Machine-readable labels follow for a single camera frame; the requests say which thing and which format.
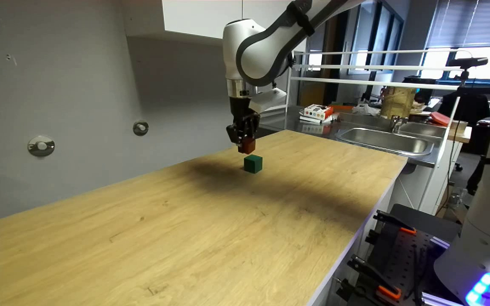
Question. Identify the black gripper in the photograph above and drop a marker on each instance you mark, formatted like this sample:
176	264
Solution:
242	113

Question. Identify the green cube block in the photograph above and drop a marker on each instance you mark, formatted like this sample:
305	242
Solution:
252	164

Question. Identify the red and white box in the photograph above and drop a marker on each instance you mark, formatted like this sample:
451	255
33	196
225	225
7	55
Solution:
319	113

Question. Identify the stainless steel sink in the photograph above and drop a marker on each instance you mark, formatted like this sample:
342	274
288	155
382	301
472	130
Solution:
383	140

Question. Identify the black orange bar clamp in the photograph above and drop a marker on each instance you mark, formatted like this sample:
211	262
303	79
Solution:
395	221
373	277

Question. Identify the red cloth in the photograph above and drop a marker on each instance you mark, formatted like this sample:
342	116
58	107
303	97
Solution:
439	118

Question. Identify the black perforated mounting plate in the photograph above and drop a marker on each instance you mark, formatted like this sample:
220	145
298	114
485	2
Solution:
416	255

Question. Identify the black office chair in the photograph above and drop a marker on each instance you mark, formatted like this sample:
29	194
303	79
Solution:
472	104

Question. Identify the small round wall fixture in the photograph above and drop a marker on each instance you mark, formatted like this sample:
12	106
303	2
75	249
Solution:
140	128

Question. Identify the white wall cabinet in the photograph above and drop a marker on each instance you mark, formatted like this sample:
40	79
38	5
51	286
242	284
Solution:
200	17

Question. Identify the large round wall fixture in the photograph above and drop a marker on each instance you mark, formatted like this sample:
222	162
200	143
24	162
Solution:
41	145

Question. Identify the black camera on tripod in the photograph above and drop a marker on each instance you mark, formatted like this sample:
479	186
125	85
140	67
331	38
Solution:
467	62

